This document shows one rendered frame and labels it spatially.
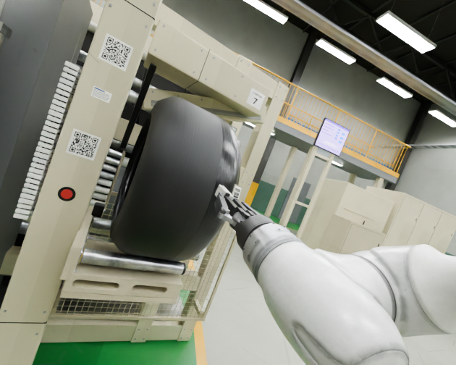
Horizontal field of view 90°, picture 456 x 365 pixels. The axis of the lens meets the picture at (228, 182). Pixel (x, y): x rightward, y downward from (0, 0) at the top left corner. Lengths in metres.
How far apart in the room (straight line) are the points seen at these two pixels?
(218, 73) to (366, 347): 1.10
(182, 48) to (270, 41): 10.55
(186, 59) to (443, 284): 1.08
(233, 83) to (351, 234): 4.32
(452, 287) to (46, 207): 0.90
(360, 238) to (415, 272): 4.93
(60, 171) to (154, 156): 0.31
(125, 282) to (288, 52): 11.47
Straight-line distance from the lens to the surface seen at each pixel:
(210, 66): 1.18
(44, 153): 0.89
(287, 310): 0.29
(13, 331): 1.09
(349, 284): 0.29
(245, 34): 11.37
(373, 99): 13.98
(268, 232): 0.35
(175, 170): 0.63
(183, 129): 0.67
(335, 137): 4.88
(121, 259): 0.85
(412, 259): 0.37
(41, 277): 0.97
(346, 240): 5.08
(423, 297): 0.37
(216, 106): 1.30
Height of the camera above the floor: 1.31
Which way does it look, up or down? 3 degrees down
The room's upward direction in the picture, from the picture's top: 21 degrees clockwise
